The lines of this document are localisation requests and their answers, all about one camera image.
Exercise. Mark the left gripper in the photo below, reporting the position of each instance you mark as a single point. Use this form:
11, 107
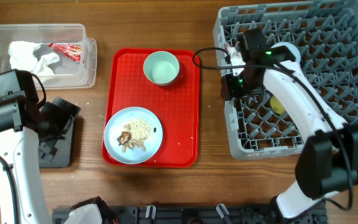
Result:
63, 115

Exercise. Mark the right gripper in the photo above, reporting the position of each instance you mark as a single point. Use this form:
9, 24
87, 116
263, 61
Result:
229, 89

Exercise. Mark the white plastic fork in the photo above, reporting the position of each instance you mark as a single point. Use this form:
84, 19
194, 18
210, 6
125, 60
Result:
228, 48

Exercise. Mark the yellow plastic cup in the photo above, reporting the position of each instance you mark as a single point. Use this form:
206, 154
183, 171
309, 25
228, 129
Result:
276, 105

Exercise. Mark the red snack wrapper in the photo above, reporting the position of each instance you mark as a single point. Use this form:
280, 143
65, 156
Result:
69, 50

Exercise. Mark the white napkin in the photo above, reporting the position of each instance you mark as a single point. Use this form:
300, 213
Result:
22, 58

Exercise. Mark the green plastic bowl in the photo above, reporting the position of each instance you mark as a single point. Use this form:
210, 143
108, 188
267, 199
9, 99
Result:
161, 68

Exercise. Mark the light blue plate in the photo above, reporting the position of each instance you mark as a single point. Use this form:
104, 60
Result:
114, 129

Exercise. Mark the food scraps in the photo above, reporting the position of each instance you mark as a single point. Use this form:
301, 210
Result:
135, 133

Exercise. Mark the light blue bowl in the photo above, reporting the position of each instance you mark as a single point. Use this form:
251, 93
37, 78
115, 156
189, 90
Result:
292, 48

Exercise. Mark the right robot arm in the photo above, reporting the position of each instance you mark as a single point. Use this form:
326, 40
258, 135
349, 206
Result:
328, 163

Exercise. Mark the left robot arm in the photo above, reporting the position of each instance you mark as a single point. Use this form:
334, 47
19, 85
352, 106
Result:
22, 198

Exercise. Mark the grey dishwasher rack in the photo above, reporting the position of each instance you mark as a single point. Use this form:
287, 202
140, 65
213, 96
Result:
326, 34

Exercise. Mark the black plastic tray bin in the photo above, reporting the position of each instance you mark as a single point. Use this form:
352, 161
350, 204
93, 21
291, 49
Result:
13, 129

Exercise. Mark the red serving tray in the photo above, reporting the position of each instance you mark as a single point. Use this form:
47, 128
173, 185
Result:
175, 105

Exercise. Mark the clear plastic bin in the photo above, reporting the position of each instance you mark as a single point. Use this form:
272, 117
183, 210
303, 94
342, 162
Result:
68, 74

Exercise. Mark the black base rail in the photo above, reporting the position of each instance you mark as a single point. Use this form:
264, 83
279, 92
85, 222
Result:
183, 215

